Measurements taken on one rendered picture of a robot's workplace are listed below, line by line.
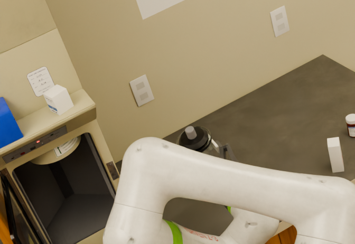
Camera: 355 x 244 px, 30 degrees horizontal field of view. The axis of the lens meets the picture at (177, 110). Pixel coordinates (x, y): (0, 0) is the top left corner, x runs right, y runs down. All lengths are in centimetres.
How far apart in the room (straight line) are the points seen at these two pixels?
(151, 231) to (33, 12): 71
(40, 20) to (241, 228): 77
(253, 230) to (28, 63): 75
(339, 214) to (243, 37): 136
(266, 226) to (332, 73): 112
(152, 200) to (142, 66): 113
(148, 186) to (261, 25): 138
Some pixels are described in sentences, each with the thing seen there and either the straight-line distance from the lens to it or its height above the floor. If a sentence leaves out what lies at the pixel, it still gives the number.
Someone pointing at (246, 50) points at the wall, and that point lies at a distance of 267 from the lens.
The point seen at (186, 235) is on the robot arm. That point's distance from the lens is 155.
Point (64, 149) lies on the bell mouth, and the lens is 203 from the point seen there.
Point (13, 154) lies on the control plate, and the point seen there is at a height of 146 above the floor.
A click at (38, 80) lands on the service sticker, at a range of 189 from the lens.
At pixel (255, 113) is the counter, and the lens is 259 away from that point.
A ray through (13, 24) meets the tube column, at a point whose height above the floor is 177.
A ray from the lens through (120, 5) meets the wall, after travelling 237.
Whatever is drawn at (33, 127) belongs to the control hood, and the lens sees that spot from 186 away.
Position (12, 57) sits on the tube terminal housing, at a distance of 185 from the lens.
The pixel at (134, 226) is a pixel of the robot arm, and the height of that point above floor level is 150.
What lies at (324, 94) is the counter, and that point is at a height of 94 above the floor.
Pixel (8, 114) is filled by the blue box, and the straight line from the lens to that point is 179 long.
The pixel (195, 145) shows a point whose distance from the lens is 196.
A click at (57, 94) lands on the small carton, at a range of 183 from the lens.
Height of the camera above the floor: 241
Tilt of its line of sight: 33 degrees down
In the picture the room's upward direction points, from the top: 19 degrees counter-clockwise
